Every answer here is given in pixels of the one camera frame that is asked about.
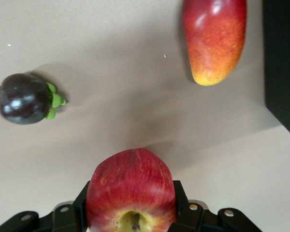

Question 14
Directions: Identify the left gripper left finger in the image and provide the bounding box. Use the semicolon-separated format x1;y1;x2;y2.
0;180;91;232

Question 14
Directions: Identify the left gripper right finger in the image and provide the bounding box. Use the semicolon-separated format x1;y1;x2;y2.
169;180;263;232

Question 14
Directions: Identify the red yellow apple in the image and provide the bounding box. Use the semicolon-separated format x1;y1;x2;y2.
85;147;177;232

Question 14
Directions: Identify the black rectangular plastic box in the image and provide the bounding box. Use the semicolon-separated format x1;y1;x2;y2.
262;0;290;143

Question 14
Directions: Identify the dark purple mangosteen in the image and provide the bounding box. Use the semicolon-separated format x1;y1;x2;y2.
0;72;67;126

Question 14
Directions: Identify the brown table cover mat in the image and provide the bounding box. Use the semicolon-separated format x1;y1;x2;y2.
0;0;290;232

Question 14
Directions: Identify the red mango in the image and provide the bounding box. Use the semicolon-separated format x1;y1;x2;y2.
182;0;247;87

